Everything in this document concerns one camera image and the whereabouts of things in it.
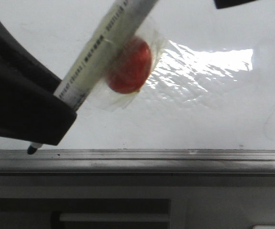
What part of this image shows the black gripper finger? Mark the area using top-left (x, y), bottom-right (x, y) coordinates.
top-left (214, 0), bottom-right (255, 9)
top-left (0, 21), bottom-right (77, 145)

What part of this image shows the grey aluminium whiteboard tray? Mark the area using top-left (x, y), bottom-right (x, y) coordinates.
top-left (0, 149), bottom-right (275, 174)

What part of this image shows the white whiteboard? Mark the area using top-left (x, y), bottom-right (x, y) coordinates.
top-left (0, 0), bottom-right (275, 151)

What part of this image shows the red round magnet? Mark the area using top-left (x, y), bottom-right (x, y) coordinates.
top-left (106, 36), bottom-right (153, 94)

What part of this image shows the white black-tipped whiteboard marker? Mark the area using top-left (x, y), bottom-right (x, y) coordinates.
top-left (27, 0), bottom-right (161, 155)

